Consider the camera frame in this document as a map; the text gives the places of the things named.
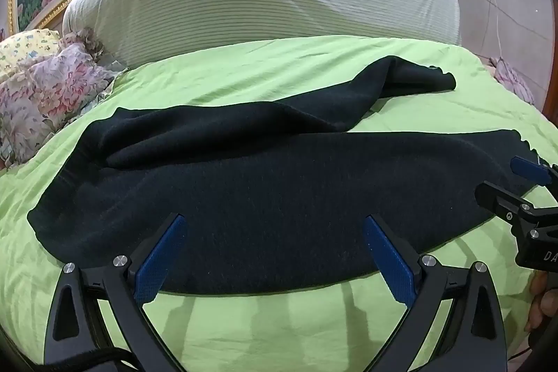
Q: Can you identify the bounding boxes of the green bed sheet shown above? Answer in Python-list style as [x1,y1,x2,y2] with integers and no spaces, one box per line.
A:
[0,36,558,372]

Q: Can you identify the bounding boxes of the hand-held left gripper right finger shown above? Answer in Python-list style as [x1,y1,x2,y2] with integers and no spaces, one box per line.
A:
[363,214,509,372]

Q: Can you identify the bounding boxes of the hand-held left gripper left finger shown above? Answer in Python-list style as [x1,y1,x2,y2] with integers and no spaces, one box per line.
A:
[44,213,189,372]

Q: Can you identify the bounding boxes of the white cable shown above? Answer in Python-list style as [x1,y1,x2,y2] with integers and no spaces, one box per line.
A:
[481,0,506,65]

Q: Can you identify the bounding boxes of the yellow floral pillow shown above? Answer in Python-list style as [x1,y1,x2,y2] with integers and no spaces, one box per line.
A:
[0,29,62,78]

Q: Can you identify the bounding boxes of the black pants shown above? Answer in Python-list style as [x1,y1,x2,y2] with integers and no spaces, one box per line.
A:
[27,55,543,296]

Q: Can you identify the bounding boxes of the person's right hand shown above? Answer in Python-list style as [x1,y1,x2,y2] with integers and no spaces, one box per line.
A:
[524,271,558,333]

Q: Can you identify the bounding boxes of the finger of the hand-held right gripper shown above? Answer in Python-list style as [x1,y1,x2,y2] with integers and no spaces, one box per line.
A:
[509,156,558,186]
[474,181,538,221]

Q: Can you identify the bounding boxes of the pink floral cloth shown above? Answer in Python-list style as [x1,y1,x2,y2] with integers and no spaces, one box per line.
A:
[488,57,537,105]

